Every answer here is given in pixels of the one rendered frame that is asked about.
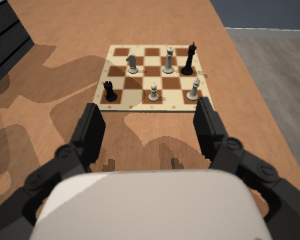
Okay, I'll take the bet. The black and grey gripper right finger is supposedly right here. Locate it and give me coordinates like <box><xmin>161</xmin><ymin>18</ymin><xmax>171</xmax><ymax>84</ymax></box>
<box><xmin>193</xmin><ymin>97</ymin><xmax>300</xmax><ymax>240</ymax></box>

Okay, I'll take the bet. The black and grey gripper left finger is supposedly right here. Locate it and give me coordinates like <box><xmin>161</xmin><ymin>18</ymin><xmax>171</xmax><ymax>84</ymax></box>
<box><xmin>0</xmin><ymin>103</ymin><xmax>106</xmax><ymax>240</ymax></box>

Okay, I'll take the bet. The black chess rook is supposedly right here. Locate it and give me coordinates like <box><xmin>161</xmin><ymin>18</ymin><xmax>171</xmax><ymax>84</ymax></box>
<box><xmin>103</xmin><ymin>81</ymin><xmax>117</xmax><ymax>102</ymax></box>

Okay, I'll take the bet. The black chess king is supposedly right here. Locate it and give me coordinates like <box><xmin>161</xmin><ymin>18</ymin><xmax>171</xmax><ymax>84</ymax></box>
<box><xmin>181</xmin><ymin>45</ymin><xmax>197</xmax><ymax>75</ymax></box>

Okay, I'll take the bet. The brown and cream chessboard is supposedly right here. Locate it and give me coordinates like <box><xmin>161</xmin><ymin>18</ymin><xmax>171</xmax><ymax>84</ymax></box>
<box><xmin>93</xmin><ymin>45</ymin><xmax>214</xmax><ymax>113</ymax></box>

